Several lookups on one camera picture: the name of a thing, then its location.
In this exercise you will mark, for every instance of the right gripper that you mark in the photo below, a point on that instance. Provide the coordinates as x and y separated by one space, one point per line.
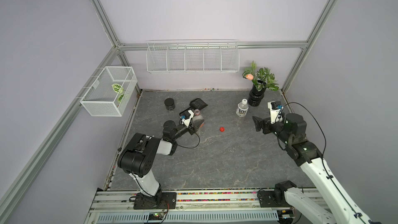
260 125

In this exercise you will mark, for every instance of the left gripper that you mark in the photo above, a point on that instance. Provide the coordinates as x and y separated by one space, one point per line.
195 128

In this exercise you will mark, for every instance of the clear bottle red label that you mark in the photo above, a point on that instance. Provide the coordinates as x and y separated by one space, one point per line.
198 119

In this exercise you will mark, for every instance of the clear bottle white label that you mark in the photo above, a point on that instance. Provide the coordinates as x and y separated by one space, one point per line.
242 109

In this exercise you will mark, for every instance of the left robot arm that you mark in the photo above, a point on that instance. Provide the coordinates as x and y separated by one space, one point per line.
138 156

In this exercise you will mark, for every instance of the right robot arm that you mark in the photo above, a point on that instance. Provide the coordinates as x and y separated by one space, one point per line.
291 130

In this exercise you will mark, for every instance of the black scoop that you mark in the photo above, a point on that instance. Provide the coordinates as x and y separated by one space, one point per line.
194 104

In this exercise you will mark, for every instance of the black vase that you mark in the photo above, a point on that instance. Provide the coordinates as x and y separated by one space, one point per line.
255 96

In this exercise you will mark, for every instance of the black round jar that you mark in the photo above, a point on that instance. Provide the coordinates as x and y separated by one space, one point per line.
169 104

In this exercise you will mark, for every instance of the artificial green plant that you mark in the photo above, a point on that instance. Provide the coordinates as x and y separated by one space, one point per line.
262 78

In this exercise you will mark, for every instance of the green leaf in basket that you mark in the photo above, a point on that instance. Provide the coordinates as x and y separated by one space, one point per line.
117 88

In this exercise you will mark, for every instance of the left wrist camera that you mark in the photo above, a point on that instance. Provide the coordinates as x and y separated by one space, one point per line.
185 117

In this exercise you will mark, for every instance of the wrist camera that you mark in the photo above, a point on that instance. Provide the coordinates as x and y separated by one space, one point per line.
185 117
275 108

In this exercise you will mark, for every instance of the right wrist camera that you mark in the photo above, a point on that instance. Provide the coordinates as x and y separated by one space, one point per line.
275 108

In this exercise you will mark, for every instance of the long white wire shelf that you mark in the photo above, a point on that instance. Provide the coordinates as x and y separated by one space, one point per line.
193 56

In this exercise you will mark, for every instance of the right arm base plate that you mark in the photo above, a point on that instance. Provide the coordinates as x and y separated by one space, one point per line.
274 198

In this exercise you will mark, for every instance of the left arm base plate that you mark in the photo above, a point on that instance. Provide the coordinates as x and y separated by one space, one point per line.
166 200

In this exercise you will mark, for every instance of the white wire basket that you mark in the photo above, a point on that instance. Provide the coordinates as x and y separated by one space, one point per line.
101 101

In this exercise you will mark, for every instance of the aluminium front rail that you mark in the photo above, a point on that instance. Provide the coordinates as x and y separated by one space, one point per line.
194 206

